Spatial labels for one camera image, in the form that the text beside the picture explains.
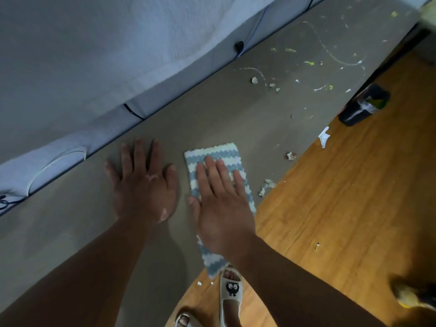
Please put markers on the dark bottle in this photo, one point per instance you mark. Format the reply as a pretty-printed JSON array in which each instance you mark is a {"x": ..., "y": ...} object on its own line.
[{"x": 364, "y": 105}]

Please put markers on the person's right hand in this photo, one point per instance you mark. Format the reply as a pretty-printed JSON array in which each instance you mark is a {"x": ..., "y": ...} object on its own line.
[{"x": 224, "y": 221}]

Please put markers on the person's right forearm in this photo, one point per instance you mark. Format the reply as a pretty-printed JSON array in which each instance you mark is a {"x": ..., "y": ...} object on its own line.
[{"x": 289, "y": 289}]

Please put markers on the person's left hand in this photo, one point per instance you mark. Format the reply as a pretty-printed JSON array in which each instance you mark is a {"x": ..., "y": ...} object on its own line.
[{"x": 143, "y": 194}]

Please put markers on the blue white striped cleaning cloth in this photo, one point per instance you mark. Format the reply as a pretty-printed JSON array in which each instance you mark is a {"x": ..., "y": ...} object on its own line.
[{"x": 218, "y": 154}]

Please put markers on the person's left forearm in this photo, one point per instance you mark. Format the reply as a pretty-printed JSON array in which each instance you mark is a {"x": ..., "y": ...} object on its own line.
[{"x": 85, "y": 275}]

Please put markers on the white slipper with cartoon print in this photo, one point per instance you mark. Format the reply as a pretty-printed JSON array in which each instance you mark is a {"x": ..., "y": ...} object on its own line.
[{"x": 232, "y": 289}]

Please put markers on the person's left thumb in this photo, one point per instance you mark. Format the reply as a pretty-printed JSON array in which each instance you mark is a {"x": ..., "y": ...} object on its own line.
[{"x": 172, "y": 182}]

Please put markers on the yellow and black object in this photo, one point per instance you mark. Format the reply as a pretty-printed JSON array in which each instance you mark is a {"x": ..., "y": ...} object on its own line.
[{"x": 410, "y": 296}]

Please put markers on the person's right little finger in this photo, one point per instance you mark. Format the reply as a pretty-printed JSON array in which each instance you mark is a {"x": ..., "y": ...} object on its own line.
[{"x": 239, "y": 183}]

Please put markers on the person's left middle finger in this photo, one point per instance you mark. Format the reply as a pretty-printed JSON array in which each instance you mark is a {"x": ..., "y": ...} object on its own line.
[{"x": 140, "y": 156}]

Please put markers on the person's right thumb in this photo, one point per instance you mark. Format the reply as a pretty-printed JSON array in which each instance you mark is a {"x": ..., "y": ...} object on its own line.
[{"x": 194, "y": 211}]

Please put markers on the person's left little finger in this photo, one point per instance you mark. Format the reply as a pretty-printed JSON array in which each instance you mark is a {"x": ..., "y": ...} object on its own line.
[{"x": 112, "y": 173}]

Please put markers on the person's right middle finger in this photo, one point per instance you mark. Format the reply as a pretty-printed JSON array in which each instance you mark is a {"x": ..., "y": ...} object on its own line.
[{"x": 214, "y": 177}]

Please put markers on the white fabric sheet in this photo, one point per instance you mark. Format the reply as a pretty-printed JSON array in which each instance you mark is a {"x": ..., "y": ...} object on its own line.
[{"x": 102, "y": 57}]

